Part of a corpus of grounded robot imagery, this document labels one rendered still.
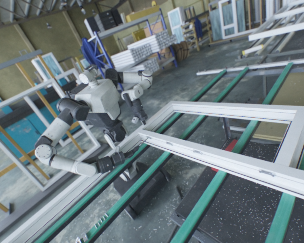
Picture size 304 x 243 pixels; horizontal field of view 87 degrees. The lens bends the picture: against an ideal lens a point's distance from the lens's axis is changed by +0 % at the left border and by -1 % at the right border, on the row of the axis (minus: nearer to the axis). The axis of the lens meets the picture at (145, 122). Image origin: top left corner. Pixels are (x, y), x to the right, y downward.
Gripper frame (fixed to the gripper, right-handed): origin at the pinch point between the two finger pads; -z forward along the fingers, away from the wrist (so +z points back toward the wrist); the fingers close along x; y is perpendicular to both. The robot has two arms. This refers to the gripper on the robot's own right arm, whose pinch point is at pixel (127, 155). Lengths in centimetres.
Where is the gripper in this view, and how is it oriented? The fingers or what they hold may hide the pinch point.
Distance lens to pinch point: 104.7
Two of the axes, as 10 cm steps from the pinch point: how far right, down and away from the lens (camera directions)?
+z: -8.8, 3.0, -3.7
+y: 4.4, 8.2, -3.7
